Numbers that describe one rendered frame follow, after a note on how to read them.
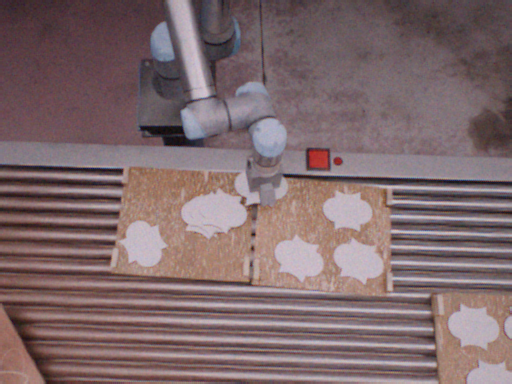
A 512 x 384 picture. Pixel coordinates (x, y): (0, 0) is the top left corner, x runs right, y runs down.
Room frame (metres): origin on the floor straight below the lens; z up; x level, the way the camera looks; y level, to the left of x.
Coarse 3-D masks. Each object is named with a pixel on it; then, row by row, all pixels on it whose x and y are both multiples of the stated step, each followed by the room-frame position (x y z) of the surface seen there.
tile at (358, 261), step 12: (336, 252) 0.41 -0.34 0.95; (348, 252) 0.41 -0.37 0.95; (360, 252) 0.41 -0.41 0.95; (372, 252) 0.41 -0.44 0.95; (336, 264) 0.38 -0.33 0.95; (348, 264) 0.38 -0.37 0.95; (360, 264) 0.38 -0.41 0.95; (372, 264) 0.38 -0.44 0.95; (360, 276) 0.34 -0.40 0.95; (372, 276) 0.34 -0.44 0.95
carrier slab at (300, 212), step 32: (288, 192) 0.61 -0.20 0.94; (320, 192) 0.61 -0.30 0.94; (352, 192) 0.61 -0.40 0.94; (384, 192) 0.61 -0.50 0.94; (256, 224) 0.50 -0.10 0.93; (288, 224) 0.50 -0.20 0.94; (320, 224) 0.50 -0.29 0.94; (384, 224) 0.51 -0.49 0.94; (256, 256) 0.40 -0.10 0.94; (384, 256) 0.40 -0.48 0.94; (288, 288) 0.31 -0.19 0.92; (320, 288) 0.30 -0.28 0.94; (352, 288) 0.31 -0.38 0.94; (384, 288) 0.31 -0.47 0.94
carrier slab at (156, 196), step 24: (144, 168) 0.69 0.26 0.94; (144, 192) 0.60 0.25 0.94; (168, 192) 0.60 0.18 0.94; (192, 192) 0.61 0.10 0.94; (216, 192) 0.61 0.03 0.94; (120, 216) 0.52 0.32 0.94; (144, 216) 0.52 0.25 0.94; (168, 216) 0.52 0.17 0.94; (168, 240) 0.45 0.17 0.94; (192, 240) 0.45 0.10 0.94; (216, 240) 0.45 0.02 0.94; (240, 240) 0.45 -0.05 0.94; (120, 264) 0.37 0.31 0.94; (168, 264) 0.37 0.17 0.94; (192, 264) 0.37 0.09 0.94; (216, 264) 0.37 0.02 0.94; (240, 264) 0.38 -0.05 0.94
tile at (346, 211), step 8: (336, 192) 0.61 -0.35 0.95; (328, 200) 0.58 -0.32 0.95; (336, 200) 0.58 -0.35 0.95; (344, 200) 0.58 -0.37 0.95; (352, 200) 0.58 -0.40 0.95; (360, 200) 0.58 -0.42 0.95; (328, 208) 0.55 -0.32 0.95; (336, 208) 0.55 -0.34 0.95; (344, 208) 0.55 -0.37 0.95; (352, 208) 0.55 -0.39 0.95; (360, 208) 0.55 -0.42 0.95; (368, 208) 0.55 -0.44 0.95; (328, 216) 0.53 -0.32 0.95; (336, 216) 0.53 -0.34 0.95; (344, 216) 0.53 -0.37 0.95; (352, 216) 0.53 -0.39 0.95; (360, 216) 0.53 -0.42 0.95; (368, 216) 0.53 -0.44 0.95; (336, 224) 0.50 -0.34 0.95; (344, 224) 0.50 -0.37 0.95; (352, 224) 0.50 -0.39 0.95; (360, 224) 0.50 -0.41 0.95
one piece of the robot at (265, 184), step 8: (248, 160) 0.56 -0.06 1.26; (248, 168) 0.55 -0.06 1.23; (280, 168) 0.56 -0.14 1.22; (248, 176) 0.56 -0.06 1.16; (256, 176) 0.53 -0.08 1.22; (264, 176) 0.53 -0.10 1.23; (272, 176) 0.54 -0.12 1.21; (280, 176) 0.55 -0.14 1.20; (248, 184) 0.55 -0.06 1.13; (256, 184) 0.53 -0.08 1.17; (264, 184) 0.54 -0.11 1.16; (272, 184) 0.54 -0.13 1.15; (264, 192) 0.52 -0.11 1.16; (272, 192) 0.52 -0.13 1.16; (264, 200) 0.50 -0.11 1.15; (272, 200) 0.50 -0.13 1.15
